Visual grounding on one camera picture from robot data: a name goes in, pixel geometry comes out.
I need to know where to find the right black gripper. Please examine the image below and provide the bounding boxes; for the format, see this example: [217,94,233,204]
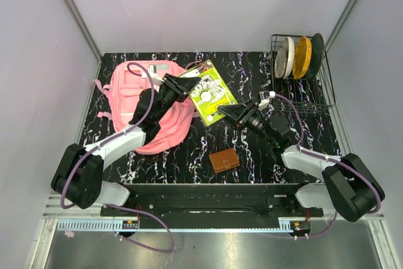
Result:
[218,97,275,145]

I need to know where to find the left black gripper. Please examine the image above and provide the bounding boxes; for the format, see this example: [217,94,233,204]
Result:
[155,74,202,123]

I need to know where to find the green comic paperback book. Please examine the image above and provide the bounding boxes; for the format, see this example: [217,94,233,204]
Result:
[179,60,237,126]

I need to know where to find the pink student backpack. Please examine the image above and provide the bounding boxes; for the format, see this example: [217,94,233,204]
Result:
[93,60,195,155]

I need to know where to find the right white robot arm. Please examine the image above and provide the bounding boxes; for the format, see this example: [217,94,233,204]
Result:
[218,99,385,222]

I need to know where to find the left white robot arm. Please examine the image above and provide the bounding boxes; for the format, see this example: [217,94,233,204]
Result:
[51,74,200,216]

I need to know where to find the brown leather wallet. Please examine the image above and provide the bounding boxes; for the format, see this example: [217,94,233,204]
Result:
[209,148,240,174]

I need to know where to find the white grey plate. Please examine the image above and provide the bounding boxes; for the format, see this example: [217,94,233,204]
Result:
[274,37,295,79]

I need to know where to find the yellow plate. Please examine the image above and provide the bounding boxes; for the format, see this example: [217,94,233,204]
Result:
[292,36,312,79]

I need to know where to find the dark green plate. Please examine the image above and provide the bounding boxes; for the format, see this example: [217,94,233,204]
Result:
[305,33,324,81]

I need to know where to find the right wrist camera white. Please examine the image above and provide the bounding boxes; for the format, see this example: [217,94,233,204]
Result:
[258,91,276,111]

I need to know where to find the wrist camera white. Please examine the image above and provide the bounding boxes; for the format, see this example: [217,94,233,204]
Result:
[258,91,276,111]
[142,64,163,86]

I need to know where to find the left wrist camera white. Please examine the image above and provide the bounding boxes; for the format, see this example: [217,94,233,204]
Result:
[142,64,163,86]

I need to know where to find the black wire dish rack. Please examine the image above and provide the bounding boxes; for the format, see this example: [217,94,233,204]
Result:
[270,34,336,115]

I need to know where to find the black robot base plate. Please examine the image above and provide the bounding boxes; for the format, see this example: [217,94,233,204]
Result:
[123,183,324,218]

